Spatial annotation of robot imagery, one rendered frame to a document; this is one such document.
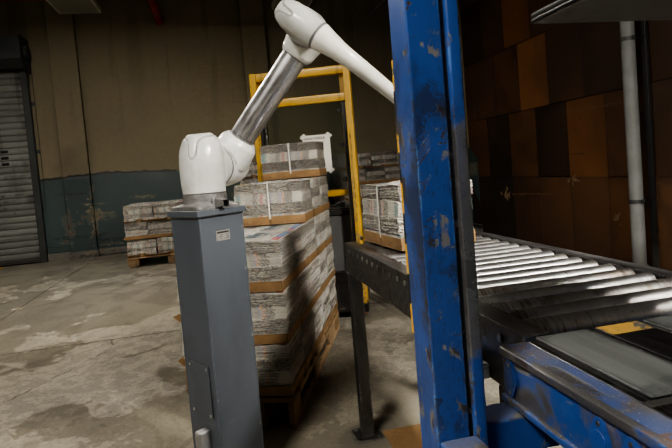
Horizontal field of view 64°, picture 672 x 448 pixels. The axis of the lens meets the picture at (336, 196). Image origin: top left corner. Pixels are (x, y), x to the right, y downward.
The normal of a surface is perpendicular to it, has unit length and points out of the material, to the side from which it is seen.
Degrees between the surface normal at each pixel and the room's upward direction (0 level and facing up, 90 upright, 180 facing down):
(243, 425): 90
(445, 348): 90
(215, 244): 90
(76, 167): 90
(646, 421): 0
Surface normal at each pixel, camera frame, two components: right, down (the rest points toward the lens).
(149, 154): 0.21, 0.04
